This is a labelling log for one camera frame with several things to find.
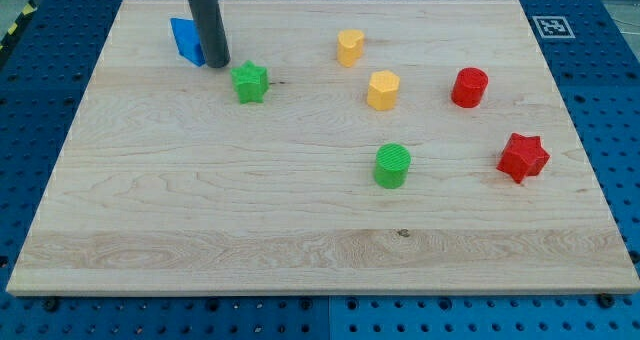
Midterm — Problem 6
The red star block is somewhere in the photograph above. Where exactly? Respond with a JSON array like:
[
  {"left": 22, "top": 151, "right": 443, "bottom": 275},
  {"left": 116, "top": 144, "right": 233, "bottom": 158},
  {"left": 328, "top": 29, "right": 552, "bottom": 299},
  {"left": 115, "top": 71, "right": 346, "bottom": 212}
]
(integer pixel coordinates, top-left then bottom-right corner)
[{"left": 496, "top": 133, "right": 550, "bottom": 184}]

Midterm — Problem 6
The black yellow hazard tape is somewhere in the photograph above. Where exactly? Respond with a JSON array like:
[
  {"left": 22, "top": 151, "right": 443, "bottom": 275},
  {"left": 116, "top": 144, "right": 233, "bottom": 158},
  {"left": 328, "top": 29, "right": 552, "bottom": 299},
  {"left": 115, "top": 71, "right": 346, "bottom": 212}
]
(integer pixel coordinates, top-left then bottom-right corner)
[{"left": 1, "top": 0, "right": 38, "bottom": 53}]

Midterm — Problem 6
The green star block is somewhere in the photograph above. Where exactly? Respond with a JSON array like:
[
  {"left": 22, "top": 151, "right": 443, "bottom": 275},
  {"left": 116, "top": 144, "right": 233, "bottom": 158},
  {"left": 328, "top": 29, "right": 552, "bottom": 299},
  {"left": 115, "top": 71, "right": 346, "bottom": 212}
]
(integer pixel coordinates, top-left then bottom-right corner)
[{"left": 230, "top": 60, "right": 269, "bottom": 104}]

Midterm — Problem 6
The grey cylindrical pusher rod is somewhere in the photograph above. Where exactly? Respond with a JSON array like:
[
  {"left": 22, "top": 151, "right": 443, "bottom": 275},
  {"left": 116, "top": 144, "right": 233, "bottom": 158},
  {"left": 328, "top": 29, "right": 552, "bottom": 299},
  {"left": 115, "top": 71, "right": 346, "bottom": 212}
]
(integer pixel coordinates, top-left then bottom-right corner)
[{"left": 188, "top": 0, "right": 230, "bottom": 68}]

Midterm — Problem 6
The yellow hexagon block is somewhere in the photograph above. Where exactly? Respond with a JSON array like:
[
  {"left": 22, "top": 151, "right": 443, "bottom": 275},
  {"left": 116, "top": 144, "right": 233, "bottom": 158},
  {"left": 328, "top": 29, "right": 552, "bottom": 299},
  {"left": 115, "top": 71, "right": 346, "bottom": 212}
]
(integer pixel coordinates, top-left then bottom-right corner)
[{"left": 366, "top": 70, "right": 400, "bottom": 111}]

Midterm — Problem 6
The blue wedge block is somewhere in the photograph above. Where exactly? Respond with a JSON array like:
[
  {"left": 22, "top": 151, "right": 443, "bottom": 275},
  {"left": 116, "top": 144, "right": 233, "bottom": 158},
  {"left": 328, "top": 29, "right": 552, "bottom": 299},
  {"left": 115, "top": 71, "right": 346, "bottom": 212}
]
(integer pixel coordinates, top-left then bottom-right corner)
[{"left": 170, "top": 18, "right": 205, "bottom": 67}]

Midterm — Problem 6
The black and white fiducial tag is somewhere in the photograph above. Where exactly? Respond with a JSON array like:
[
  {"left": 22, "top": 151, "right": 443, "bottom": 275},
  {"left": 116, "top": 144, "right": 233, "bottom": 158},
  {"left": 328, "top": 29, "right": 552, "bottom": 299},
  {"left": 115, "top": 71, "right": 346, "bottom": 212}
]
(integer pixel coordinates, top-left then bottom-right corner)
[{"left": 532, "top": 15, "right": 575, "bottom": 39}]

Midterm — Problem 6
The green cylinder block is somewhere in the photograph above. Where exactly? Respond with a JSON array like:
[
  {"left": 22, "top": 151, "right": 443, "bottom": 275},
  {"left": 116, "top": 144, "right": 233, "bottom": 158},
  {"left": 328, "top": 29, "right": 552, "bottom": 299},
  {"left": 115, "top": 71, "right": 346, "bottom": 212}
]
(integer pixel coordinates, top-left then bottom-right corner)
[{"left": 374, "top": 143, "right": 411, "bottom": 189}]

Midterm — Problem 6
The light wooden board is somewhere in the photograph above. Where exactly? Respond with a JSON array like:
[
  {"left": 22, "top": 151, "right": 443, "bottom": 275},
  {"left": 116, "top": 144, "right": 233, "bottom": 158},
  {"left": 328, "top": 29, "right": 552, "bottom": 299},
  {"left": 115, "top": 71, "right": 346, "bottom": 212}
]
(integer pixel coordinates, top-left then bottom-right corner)
[{"left": 7, "top": 0, "right": 639, "bottom": 296}]

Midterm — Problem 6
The red cylinder block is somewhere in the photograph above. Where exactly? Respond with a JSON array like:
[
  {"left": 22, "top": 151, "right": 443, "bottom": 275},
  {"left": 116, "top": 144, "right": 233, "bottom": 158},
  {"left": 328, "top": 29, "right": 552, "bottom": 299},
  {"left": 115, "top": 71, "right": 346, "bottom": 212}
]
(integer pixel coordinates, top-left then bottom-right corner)
[{"left": 451, "top": 67, "right": 489, "bottom": 108}]

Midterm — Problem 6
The yellow heart block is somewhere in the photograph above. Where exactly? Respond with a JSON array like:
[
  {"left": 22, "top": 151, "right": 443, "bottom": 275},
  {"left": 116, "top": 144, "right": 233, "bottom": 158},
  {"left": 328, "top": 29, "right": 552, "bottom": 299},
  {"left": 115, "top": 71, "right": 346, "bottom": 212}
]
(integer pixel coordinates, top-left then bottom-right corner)
[{"left": 337, "top": 29, "right": 365, "bottom": 67}]

